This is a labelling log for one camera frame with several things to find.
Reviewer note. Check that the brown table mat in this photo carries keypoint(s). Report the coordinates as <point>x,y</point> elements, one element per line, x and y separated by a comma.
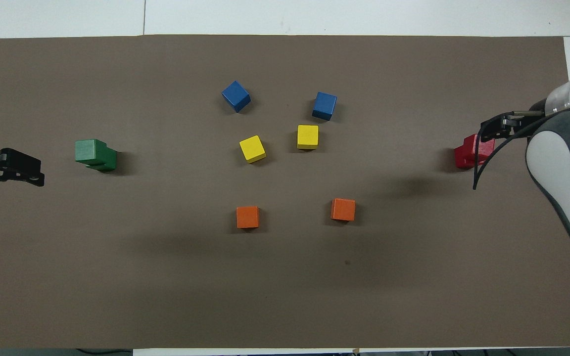
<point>285,277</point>

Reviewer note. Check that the yellow wooden cube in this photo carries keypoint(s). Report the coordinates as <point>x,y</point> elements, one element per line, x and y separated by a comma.
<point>308,136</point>
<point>252,149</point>

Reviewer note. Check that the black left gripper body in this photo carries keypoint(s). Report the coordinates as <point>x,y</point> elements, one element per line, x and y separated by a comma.
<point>13,160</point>

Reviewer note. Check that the green wooden cube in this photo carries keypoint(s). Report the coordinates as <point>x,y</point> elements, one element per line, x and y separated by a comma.
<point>89,151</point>
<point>107,163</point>

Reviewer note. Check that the blue wooden cube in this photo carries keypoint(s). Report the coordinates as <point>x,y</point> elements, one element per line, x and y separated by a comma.
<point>236,96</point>
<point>324,105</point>

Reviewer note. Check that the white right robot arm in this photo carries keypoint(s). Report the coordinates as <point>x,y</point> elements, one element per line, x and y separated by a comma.
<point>562,163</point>

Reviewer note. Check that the orange wooden cube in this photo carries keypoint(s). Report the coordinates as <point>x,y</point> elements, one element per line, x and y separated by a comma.
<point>248,217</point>
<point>343,209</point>

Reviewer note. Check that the red wooden cube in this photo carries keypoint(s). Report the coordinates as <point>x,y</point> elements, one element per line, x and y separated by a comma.
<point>463,159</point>
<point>473,146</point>

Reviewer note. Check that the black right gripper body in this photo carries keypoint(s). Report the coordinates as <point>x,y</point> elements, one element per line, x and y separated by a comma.
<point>512,123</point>

